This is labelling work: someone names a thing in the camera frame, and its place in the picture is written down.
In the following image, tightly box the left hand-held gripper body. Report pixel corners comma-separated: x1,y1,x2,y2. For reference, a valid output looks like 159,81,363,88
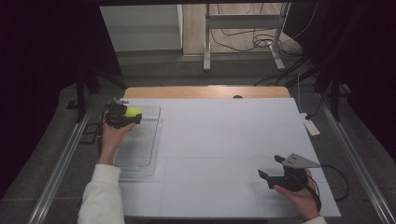
105,97,131,130

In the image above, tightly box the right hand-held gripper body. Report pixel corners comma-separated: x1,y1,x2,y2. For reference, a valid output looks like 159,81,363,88
266,152,322,192

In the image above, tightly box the yellow tennis ball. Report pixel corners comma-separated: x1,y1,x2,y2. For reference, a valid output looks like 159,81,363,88
124,106,143,119

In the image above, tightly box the clear plastic container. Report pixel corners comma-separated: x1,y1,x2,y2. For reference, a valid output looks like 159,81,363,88
113,105,163,180

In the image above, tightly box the person's right hand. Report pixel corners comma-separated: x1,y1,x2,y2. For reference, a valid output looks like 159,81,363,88
273,167,322,222

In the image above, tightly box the person's left hand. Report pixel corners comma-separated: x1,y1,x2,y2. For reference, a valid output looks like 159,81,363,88
98,110,137,166

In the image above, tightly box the black stand leg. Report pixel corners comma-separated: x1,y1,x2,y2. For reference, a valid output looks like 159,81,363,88
313,69,344,122
65,68,101,123

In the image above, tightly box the white power strip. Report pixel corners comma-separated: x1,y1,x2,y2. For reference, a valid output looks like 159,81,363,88
300,112,321,137

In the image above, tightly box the white foam board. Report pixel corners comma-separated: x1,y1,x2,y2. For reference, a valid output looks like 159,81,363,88
117,97,342,218

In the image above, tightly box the white cabinet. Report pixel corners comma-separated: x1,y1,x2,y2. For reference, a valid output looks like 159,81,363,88
99,4,184,52

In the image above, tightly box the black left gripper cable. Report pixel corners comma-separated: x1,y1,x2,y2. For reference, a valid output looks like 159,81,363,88
96,119,106,157

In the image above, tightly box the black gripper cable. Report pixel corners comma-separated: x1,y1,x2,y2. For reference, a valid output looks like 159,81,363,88
319,163,350,202
96,119,106,157

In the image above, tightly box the black square floor frame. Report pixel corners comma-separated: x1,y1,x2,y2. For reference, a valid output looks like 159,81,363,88
78,122,102,145

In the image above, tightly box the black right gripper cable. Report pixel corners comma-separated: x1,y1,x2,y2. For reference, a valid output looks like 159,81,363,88
319,163,350,202

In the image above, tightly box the aluminium floor rail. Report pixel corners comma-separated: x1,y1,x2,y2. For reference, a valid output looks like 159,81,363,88
318,92,396,224
27,111,92,224

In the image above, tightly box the white power strip cable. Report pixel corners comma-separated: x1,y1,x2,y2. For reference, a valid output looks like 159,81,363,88
296,73,305,114

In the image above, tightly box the tangle of black floor cables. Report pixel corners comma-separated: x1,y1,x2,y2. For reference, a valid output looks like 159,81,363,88
209,3,319,58

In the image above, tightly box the grey metal stand frame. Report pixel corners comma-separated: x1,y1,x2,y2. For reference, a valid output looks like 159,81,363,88
203,3,291,73

